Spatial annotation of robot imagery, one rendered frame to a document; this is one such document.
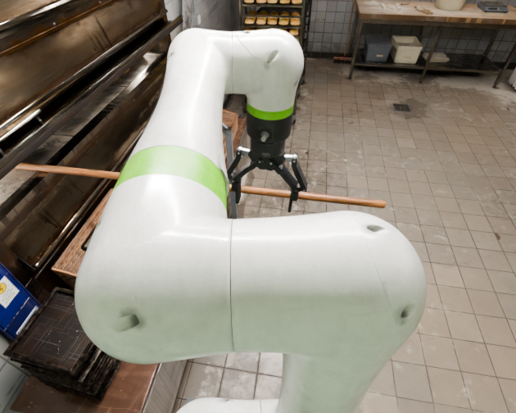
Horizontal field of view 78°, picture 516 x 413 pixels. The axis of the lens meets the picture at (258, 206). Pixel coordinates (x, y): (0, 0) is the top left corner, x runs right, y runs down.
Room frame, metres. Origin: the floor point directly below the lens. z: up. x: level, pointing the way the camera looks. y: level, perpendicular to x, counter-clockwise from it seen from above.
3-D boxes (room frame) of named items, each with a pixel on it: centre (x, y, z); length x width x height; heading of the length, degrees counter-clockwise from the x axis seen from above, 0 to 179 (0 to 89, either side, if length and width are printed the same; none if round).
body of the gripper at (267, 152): (0.59, -0.02, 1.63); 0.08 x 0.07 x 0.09; 79
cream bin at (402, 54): (5.16, -2.25, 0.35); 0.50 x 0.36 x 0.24; 172
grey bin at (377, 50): (5.22, -1.83, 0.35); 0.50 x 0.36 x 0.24; 171
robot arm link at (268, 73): (0.58, -0.02, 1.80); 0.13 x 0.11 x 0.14; 92
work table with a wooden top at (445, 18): (5.12, -2.52, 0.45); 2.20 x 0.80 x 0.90; 81
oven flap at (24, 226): (1.65, 0.82, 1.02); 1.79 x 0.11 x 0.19; 171
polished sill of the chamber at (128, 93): (1.65, 0.84, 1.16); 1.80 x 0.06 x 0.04; 171
